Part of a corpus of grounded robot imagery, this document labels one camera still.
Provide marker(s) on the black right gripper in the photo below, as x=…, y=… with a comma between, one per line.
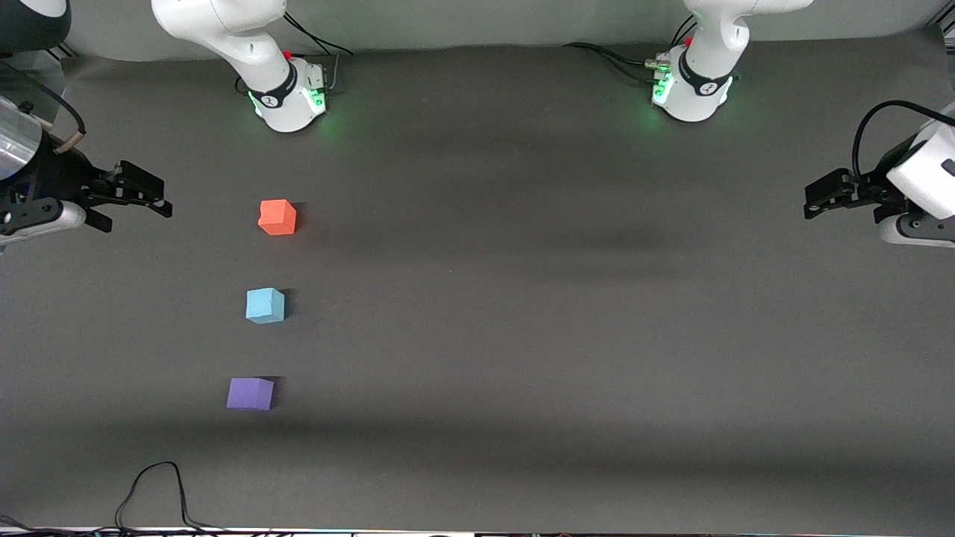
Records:
x=54, y=177

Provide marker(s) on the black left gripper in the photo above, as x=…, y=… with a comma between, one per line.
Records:
x=871, y=191

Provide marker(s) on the light blue foam block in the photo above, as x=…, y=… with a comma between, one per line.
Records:
x=265, y=306

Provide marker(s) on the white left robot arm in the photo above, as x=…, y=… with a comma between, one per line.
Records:
x=701, y=86

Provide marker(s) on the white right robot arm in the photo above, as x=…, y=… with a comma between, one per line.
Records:
x=246, y=45

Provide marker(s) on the orange foam block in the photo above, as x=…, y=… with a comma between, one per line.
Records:
x=277, y=217

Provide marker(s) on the purple foam block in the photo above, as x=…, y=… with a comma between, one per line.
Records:
x=249, y=394

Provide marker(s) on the dark grey table mat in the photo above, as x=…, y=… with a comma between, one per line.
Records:
x=522, y=298

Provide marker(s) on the aluminium frame rail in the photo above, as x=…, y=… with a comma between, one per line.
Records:
x=946, y=30
x=60, y=51

